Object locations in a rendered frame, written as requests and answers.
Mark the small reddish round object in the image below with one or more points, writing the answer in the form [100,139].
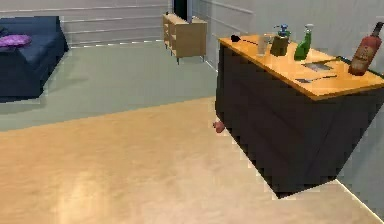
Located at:
[218,126]

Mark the light wooden shelf unit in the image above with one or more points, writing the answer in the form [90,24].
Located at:
[186,38]

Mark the black ladle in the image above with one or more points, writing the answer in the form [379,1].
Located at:
[237,39]

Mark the black counter with wooden top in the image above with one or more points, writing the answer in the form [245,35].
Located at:
[286,133]

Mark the clear drinking glass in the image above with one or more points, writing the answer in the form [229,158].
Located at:
[263,45]

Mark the grey kitchen knife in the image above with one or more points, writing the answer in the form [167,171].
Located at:
[313,79]

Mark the green spray bottle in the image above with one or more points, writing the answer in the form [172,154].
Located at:
[303,46]

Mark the dark blue sofa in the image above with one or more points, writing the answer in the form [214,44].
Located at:
[30,63]

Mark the red wine bottle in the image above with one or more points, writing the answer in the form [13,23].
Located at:
[365,53]

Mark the purple cushion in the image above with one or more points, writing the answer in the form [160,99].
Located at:
[15,40]

